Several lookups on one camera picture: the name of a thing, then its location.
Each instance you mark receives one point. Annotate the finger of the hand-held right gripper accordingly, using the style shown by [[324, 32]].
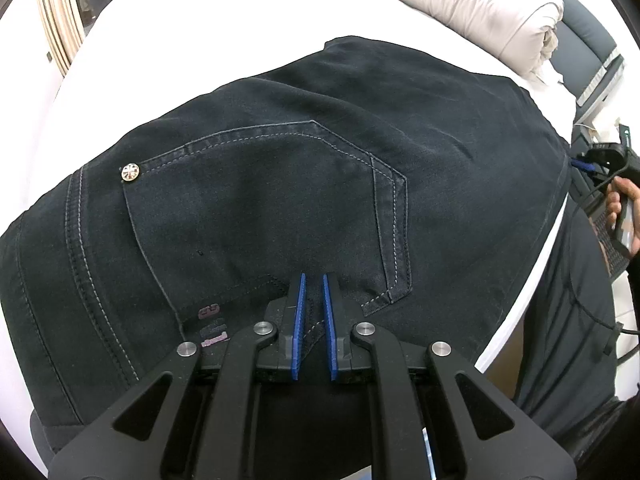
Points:
[[581, 164]]

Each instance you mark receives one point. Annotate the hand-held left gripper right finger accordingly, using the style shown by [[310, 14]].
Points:
[[328, 325]]

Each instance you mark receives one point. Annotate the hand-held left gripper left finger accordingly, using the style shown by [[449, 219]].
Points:
[[298, 325]]

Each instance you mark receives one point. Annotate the black denim pants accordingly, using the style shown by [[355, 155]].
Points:
[[280, 185]]

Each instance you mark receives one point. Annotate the person's right hand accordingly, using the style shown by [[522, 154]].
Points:
[[629, 205]]

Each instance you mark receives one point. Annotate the grey padded headboard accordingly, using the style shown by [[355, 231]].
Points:
[[590, 25]]

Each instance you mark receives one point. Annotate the person's dark trouser leg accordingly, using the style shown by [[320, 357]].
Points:
[[565, 310]]

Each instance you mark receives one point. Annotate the rolled beige duvet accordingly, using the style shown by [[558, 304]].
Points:
[[480, 15]]

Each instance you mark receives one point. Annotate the bed with white sheet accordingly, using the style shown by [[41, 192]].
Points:
[[210, 35]]

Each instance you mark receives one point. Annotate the beige curtain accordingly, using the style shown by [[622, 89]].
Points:
[[55, 20]]

